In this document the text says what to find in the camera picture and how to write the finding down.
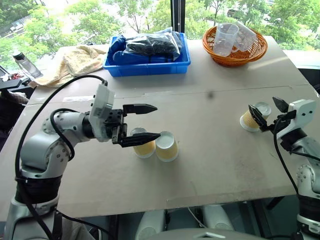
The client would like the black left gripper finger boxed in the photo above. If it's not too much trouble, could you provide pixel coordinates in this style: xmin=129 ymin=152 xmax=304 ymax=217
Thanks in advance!
xmin=122 ymin=103 xmax=159 ymax=117
xmin=116 ymin=132 xmax=162 ymax=149

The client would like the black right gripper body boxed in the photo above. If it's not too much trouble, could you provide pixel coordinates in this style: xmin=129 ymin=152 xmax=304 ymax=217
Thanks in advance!
xmin=259 ymin=109 xmax=298 ymax=134

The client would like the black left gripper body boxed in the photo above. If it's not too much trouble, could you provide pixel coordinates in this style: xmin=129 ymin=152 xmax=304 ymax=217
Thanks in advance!
xmin=103 ymin=108 xmax=129 ymax=145

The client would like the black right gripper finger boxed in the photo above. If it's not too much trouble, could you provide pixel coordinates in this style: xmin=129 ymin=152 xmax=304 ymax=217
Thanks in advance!
xmin=272 ymin=96 xmax=291 ymax=113
xmin=247 ymin=104 xmax=270 ymax=132

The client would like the yellow white paper cup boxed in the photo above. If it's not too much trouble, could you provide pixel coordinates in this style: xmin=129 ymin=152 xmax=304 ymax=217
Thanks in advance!
xmin=239 ymin=101 xmax=272 ymax=133
xmin=155 ymin=130 xmax=180 ymax=163
xmin=129 ymin=127 xmax=157 ymax=159

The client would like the blue plastic bin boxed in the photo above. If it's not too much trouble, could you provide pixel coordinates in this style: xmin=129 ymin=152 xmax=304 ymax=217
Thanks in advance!
xmin=102 ymin=31 xmax=192 ymax=78

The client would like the orange woven basket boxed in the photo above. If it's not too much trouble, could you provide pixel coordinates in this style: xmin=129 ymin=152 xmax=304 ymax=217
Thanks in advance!
xmin=201 ymin=24 xmax=269 ymax=68

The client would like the clear bag of black items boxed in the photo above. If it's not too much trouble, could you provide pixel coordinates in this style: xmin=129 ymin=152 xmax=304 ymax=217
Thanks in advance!
xmin=123 ymin=34 xmax=181 ymax=63

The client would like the pale yellow towel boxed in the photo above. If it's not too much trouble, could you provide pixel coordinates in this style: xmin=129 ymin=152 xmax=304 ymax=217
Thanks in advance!
xmin=31 ymin=44 xmax=109 ymax=89

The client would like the clear plastic measuring cup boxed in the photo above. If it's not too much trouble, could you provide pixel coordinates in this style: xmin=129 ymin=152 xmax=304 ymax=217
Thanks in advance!
xmin=212 ymin=22 xmax=241 ymax=58
xmin=231 ymin=20 xmax=259 ymax=52

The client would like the white rounded robot leg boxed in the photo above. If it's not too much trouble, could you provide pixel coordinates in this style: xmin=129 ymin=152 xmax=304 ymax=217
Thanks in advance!
xmin=201 ymin=204 xmax=236 ymax=232
xmin=134 ymin=209 xmax=166 ymax=240

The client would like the clear water bottle black cap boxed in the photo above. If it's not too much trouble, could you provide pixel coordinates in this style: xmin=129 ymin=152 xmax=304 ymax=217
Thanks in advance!
xmin=12 ymin=51 xmax=42 ymax=79

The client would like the dark plaid fabric bundle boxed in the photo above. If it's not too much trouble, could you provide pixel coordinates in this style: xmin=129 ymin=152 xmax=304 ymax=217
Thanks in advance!
xmin=0 ymin=90 xmax=30 ymax=132

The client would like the black flat device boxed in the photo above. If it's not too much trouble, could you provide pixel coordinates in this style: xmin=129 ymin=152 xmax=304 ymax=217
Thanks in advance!
xmin=0 ymin=77 xmax=31 ymax=91

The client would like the grey robot torso top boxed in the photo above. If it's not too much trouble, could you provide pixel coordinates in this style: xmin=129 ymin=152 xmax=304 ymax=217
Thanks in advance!
xmin=147 ymin=226 xmax=267 ymax=240

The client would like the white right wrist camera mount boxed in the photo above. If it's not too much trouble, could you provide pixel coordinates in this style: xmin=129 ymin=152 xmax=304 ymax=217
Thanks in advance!
xmin=275 ymin=98 xmax=317 ymax=141

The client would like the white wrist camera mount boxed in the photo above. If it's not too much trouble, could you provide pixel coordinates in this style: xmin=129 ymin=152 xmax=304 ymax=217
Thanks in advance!
xmin=88 ymin=83 xmax=116 ymax=142
xmin=275 ymin=98 xmax=317 ymax=141

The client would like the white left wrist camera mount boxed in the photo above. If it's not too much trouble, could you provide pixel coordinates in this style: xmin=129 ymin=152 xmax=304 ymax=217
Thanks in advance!
xmin=88 ymin=83 xmax=116 ymax=142

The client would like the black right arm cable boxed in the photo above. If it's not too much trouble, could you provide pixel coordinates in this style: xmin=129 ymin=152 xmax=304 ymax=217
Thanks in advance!
xmin=272 ymin=116 xmax=301 ymax=196

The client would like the black window frame post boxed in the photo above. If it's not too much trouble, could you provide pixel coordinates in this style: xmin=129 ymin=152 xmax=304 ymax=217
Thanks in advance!
xmin=170 ymin=0 xmax=186 ymax=35

